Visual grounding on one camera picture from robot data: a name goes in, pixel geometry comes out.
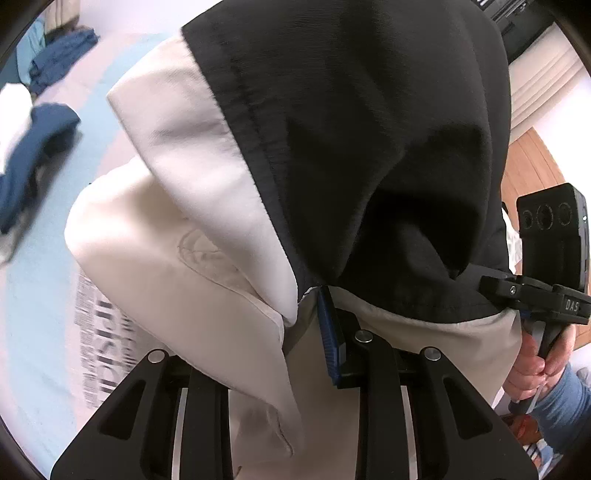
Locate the folded blue garment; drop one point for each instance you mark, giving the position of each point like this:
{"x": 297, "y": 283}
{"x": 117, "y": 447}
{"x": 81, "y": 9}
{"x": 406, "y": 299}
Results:
{"x": 51, "y": 132}

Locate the dark window frame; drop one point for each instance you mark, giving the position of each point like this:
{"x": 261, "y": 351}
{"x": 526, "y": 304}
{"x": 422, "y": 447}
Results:
{"x": 520, "y": 22}

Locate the folded white garment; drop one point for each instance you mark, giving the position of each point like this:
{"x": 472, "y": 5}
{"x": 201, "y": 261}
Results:
{"x": 15, "y": 119}

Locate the blue clothes pile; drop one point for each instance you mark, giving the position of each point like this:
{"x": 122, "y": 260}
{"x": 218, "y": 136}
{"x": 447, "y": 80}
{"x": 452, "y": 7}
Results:
{"x": 56, "y": 59}

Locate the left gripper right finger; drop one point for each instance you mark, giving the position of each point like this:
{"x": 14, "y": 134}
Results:
{"x": 415, "y": 400}

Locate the cream and black jacket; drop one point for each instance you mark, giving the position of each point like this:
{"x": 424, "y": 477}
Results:
{"x": 286, "y": 146}

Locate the right hand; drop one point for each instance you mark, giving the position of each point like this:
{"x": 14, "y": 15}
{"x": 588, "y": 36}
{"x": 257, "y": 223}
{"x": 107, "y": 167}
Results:
{"x": 532, "y": 374}

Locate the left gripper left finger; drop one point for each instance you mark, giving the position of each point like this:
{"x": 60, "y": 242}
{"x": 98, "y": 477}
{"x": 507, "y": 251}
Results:
{"x": 131, "y": 435}

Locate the striped pastel bed sheet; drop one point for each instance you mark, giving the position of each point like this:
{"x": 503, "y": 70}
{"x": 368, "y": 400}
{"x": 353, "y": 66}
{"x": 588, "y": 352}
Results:
{"x": 64, "y": 346}

